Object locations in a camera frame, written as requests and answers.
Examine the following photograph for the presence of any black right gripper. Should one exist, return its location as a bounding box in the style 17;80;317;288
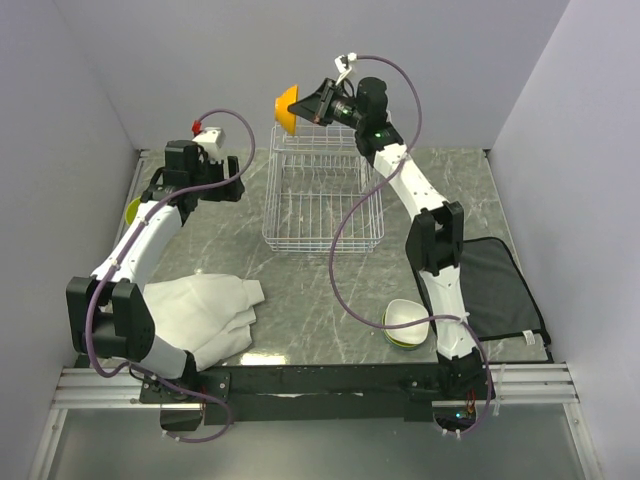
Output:
287;80;365;132

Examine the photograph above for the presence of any orange bowl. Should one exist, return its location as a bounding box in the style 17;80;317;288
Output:
274;85;298;136

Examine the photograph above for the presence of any white square bowl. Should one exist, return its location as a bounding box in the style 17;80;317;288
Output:
383;299;429;345

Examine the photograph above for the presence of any lime green bowl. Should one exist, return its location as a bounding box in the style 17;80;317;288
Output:
124;197;140;226
383;310;429;344

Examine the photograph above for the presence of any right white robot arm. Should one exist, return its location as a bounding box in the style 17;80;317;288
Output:
275;77;486;399

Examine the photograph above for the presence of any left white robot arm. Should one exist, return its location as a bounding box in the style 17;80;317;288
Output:
66;140;249;402

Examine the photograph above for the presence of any white cloth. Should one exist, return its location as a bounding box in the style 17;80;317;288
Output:
143;274;265;371

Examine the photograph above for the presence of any blue bottom stacked bowl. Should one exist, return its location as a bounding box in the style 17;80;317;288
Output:
384;331;421;351

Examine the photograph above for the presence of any dark grey drying mat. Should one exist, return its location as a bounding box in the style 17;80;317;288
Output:
412;237;551;346

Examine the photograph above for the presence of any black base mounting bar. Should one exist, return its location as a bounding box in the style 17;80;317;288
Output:
139;363;495;425

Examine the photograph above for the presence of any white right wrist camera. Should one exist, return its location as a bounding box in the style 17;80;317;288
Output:
334;52;358;86

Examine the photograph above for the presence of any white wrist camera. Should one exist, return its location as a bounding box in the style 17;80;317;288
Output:
334;52;358;86
192;120;226;162

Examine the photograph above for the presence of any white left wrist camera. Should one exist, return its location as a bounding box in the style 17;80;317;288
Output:
192;120;226;162

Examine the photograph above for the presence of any white wire dish rack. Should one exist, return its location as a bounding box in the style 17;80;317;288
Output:
262;124;380;253

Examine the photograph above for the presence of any aluminium left side rail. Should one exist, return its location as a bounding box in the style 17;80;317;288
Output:
79;148;149;356

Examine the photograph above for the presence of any aluminium rail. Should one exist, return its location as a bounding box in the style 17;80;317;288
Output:
52;363;578;409
79;148;149;356

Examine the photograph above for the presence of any aluminium front rail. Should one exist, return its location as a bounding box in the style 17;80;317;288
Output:
52;363;578;409

